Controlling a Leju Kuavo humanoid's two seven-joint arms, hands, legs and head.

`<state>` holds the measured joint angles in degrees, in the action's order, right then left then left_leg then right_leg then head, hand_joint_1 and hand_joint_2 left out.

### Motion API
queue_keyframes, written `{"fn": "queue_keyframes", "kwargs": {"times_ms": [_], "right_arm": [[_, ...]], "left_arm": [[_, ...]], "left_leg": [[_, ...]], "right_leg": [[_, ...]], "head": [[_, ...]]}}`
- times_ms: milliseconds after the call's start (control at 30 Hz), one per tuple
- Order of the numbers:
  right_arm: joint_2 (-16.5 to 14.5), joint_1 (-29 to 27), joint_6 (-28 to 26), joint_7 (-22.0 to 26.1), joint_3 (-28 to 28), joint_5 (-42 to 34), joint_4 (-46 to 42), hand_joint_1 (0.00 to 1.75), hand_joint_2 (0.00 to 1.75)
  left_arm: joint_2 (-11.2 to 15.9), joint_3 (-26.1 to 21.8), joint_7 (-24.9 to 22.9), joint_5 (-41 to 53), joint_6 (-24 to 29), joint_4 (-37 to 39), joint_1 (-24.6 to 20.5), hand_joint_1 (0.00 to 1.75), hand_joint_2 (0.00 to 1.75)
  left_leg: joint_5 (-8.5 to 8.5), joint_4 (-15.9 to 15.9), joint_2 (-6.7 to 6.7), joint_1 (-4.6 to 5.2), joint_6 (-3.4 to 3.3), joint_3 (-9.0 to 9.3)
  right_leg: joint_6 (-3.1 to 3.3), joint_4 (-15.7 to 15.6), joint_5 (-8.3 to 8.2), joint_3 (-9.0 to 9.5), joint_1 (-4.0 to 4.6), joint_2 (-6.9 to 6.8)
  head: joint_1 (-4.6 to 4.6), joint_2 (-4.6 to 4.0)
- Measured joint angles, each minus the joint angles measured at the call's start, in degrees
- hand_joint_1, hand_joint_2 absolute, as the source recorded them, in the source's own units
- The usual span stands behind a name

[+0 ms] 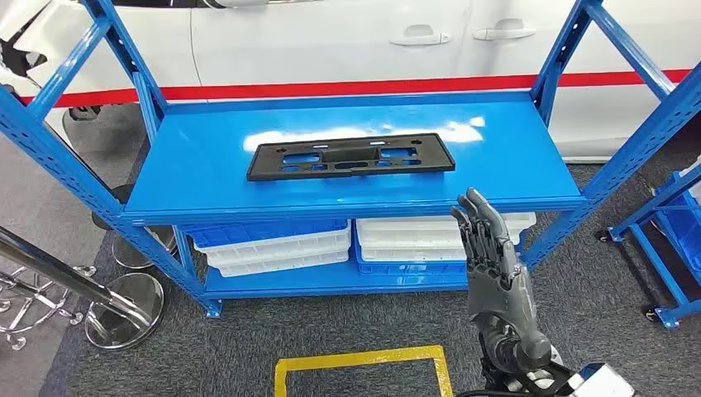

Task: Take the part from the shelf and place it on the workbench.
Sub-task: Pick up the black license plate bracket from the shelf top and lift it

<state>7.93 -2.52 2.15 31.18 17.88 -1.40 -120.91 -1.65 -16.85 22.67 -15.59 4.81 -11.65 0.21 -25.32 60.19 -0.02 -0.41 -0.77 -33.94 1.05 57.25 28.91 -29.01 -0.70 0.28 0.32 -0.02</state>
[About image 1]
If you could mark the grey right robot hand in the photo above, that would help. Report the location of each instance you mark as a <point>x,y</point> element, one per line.
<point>501,296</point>

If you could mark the black plastic plate part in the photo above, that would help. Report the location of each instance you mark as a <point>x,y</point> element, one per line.
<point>263,164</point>

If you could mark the blue wheeled shelf rack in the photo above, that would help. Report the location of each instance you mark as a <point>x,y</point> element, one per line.
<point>657,263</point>

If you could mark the blue metal shelf rack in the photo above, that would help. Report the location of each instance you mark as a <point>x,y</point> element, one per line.
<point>219,164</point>

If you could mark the yellow floor tape square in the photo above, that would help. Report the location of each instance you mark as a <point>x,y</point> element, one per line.
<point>356,359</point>

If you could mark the white car with red stripe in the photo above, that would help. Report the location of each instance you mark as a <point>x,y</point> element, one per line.
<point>328,49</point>

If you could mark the black round stanchion base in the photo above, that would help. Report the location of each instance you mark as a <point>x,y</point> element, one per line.
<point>118,197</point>

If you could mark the chrome stool base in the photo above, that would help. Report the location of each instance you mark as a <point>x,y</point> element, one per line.
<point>33,307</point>

